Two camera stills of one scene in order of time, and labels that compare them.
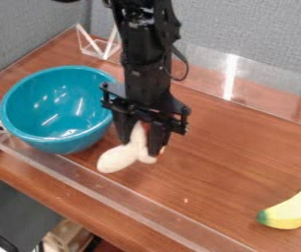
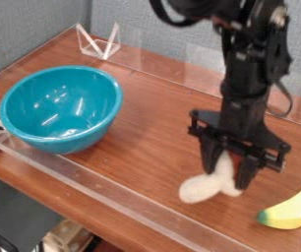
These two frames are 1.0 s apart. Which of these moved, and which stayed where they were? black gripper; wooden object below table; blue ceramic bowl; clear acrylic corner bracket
Moved: black gripper
Stayed: blue ceramic bowl; clear acrylic corner bracket; wooden object below table
